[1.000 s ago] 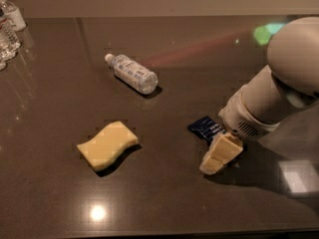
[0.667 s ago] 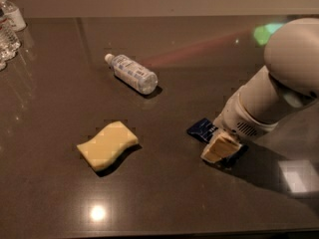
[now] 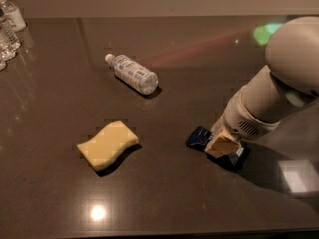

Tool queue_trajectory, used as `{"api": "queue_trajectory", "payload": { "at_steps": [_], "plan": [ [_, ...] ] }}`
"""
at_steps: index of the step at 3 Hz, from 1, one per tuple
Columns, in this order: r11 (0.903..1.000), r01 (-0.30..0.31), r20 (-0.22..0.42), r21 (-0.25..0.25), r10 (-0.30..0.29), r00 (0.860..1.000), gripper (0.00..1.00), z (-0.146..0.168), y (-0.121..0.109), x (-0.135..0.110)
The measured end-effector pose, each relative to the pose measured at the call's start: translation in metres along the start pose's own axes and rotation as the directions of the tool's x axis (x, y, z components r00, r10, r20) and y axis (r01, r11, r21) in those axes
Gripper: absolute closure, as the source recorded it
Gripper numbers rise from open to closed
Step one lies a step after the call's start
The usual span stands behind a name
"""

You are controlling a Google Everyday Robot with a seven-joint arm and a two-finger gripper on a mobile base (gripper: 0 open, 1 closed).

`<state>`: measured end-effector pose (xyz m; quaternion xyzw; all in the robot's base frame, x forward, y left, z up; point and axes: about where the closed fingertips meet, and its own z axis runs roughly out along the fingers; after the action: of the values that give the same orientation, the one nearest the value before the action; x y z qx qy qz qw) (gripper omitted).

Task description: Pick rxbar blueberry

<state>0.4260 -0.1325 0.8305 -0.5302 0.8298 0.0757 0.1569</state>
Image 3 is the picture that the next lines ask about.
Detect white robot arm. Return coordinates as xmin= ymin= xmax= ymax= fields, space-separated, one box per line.
xmin=204 ymin=17 xmax=319 ymax=158

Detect clear plastic water bottle lying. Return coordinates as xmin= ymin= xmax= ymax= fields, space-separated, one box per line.
xmin=105 ymin=54 xmax=158 ymax=95

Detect upright water bottle white label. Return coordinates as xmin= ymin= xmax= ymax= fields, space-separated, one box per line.
xmin=0 ymin=0 xmax=26 ymax=32

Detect yellow sponge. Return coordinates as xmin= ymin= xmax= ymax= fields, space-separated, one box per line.
xmin=77 ymin=120 xmax=139 ymax=172

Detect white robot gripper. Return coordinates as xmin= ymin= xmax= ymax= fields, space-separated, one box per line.
xmin=204 ymin=85 xmax=281 ymax=158

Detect dark blue rxbar wrapper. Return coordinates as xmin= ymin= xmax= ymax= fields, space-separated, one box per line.
xmin=186 ymin=126 xmax=250 ymax=170

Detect clear ribbed water bottle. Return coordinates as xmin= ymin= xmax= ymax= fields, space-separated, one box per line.
xmin=0 ymin=9 xmax=21 ymax=71

